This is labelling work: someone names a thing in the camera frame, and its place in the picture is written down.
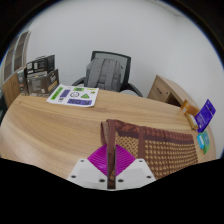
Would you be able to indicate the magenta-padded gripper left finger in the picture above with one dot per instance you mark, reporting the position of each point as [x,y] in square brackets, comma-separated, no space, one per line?
[90,170]

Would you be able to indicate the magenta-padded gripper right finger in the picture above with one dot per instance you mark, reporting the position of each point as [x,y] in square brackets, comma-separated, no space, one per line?
[133,171]

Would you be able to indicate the brown patterned towel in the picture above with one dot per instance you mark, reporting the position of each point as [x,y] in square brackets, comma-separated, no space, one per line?
[160,150]

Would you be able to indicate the blue packet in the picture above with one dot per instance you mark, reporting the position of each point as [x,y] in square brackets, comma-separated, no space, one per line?
[200,140]

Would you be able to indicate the small yellow box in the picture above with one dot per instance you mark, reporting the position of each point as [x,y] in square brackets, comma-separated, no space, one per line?
[192,121]

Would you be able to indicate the teal packet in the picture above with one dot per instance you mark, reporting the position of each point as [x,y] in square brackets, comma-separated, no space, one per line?
[206,140]

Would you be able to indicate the wooden drawer cabinet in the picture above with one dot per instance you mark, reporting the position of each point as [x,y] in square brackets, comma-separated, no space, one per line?
[166,90]

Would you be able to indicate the purple package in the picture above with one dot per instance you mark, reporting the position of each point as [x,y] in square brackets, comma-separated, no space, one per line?
[205,116]

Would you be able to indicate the grey backpack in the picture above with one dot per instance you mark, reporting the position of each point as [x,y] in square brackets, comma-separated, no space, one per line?
[105,75]

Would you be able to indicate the dark printed cardboard box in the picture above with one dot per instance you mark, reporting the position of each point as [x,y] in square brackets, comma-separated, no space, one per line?
[41,81]

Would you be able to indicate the black mesh office chair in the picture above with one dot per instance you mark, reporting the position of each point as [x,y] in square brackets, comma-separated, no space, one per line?
[126,70]

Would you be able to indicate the brown cardboard box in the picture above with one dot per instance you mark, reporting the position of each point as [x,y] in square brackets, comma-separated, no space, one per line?
[22,81]

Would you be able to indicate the wooden glass-door cabinet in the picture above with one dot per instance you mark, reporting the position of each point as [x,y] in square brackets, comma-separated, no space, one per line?
[13,66]

